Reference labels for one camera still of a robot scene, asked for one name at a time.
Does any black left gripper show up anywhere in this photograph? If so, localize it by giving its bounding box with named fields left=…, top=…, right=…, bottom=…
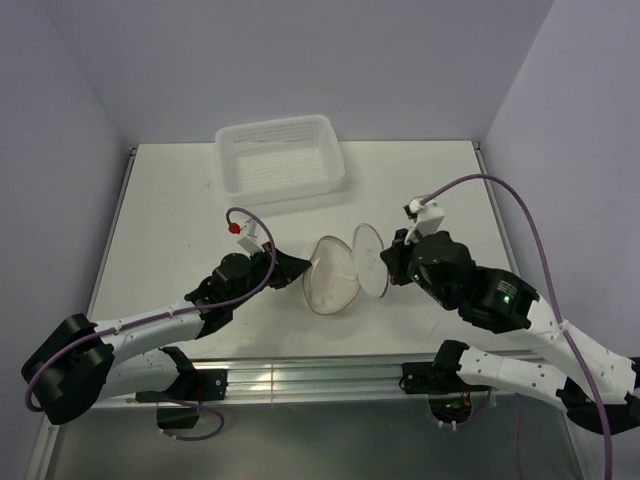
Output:
left=228, top=241, right=310, bottom=310

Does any white bra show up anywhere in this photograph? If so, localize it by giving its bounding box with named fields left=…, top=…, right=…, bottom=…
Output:
left=308, top=248, right=359, bottom=315

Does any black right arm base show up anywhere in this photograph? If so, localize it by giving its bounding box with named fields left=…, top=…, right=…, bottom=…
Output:
left=398, top=362, right=489, bottom=425

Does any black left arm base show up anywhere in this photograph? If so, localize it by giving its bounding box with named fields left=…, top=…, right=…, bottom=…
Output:
left=135, top=369, right=228, bottom=441

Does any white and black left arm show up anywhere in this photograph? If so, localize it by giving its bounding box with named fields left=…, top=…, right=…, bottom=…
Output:
left=21, top=244, right=312, bottom=425

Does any white perforated plastic basket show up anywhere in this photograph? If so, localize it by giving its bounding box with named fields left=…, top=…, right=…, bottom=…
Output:
left=215, top=114, right=347, bottom=206

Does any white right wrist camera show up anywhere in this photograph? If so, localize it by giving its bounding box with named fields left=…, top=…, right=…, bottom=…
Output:
left=404, top=197, right=445, bottom=245

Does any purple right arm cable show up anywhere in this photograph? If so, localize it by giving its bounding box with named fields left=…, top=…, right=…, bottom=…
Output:
left=419, top=173, right=614, bottom=480

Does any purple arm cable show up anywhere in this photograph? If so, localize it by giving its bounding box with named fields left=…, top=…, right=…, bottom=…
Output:
left=24, top=207, right=277, bottom=442
left=419, top=173, right=614, bottom=480

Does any aluminium rail frame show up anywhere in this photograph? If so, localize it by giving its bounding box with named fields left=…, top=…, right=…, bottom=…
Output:
left=27, top=143, right=603, bottom=479

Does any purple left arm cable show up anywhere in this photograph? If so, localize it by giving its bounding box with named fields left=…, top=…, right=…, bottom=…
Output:
left=24, top=207, right=277, bottom=442

